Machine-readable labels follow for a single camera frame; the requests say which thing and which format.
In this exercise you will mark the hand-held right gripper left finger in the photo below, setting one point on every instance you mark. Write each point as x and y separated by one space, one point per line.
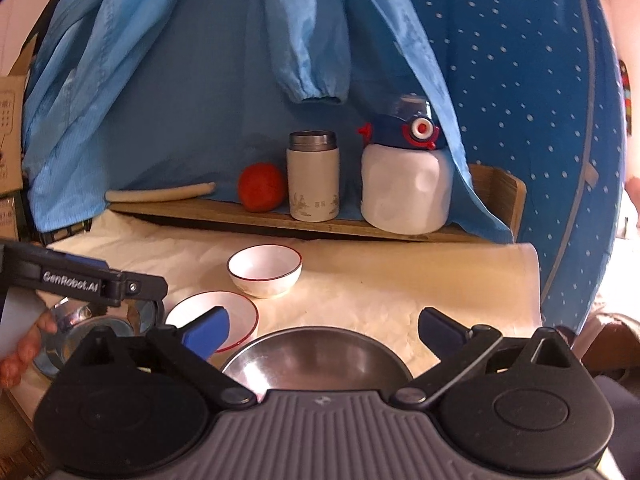
210 332

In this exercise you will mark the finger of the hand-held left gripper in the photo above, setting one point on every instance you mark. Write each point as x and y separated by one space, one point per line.
75 277

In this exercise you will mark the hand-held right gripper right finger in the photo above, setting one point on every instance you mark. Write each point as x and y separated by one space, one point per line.
439 330

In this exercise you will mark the white red-rimmed ceramic bowl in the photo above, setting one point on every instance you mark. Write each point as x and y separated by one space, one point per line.
265 270
240 320

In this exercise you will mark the small stainless steel plate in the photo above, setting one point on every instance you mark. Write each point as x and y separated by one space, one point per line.
80 317

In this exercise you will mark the large stainless steel plate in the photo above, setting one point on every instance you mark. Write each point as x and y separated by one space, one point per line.
46 362

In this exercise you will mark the stainless steel bowl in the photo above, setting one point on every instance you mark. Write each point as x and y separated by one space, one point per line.
320 360

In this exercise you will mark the person's left hand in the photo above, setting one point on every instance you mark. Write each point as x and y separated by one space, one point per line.
27 351

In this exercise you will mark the black plastic crate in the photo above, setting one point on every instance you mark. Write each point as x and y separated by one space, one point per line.
65 232

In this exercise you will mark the wooden shelf board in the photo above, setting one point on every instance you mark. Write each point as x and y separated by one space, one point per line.
225 217

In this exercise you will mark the white bottle blue lid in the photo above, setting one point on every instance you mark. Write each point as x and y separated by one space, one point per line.
405 190

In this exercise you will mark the red tomato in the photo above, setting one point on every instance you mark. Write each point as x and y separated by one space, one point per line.
261 187

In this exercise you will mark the brown cardboard box red print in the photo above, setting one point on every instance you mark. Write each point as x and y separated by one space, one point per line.
12 125

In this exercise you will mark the white thermos cup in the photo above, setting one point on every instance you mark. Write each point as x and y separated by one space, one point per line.
313 185

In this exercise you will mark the light blue hanging coat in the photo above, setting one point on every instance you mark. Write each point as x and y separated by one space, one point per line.
200 85

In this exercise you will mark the blue white-dotted fabric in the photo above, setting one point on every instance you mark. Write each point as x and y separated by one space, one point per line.
525 85

